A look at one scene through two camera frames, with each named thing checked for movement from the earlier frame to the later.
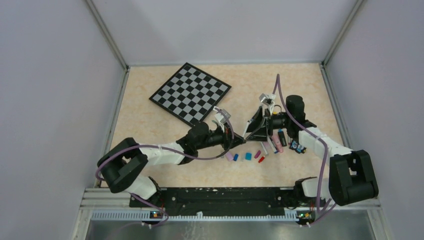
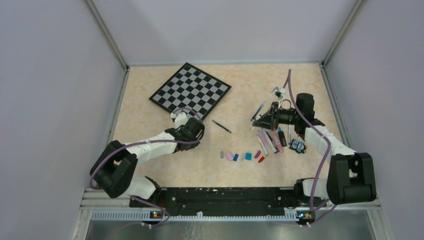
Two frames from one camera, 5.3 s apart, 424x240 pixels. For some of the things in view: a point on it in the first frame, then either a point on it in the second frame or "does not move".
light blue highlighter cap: (248, 156) does not move
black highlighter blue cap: (282, 136) does not move
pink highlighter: (278, 145) does not move
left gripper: (229, 141) to (192, 146)
